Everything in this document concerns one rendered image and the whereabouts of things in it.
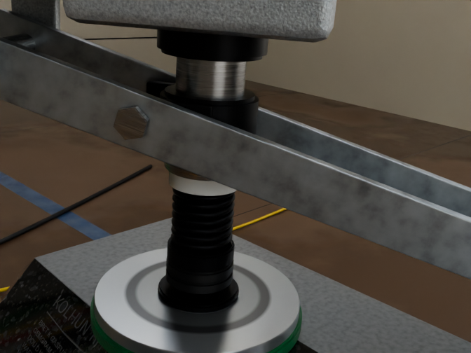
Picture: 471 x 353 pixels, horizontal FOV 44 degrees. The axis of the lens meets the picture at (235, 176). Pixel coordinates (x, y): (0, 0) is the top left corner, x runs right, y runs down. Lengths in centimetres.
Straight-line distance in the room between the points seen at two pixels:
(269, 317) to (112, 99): 26
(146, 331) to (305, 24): 31
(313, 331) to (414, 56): 527
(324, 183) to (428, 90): 529
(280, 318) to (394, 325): 14
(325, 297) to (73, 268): 30
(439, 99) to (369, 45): 90
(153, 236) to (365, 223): 37
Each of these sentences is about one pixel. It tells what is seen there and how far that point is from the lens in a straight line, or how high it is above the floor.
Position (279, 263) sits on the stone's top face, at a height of 82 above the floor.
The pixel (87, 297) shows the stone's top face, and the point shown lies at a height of 82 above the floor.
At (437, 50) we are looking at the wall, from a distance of 572.
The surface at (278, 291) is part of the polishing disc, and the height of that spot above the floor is 85.
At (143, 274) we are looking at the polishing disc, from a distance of 65.
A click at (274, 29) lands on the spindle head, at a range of 43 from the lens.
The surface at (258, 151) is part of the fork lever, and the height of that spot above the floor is 103.
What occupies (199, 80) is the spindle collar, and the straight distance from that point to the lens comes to 52.
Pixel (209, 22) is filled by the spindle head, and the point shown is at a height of 113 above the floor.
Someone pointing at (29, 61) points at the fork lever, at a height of 108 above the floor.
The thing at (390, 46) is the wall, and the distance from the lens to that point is 593.
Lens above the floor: 116
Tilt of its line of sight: 19 degrees down
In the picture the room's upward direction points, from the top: 4 degrees clockwise
